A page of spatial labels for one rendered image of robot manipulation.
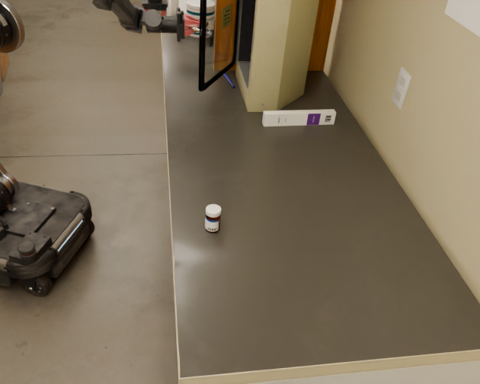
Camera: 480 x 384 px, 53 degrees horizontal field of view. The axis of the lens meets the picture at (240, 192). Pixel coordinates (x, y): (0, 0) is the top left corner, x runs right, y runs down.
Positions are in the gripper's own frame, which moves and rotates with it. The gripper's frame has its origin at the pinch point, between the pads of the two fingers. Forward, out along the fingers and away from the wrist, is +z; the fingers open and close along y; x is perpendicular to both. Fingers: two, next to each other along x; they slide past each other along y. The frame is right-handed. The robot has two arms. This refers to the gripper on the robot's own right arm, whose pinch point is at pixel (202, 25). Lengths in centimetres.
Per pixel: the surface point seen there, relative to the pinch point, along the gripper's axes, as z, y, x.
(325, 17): 52, -3, 21
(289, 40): 28.7, 0.2, -14.1
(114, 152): -47, -120, 103
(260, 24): 17.4, 6.4, -16.1
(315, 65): 52, -24, 21
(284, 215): 17, -26, -74
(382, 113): 59, -17, -34
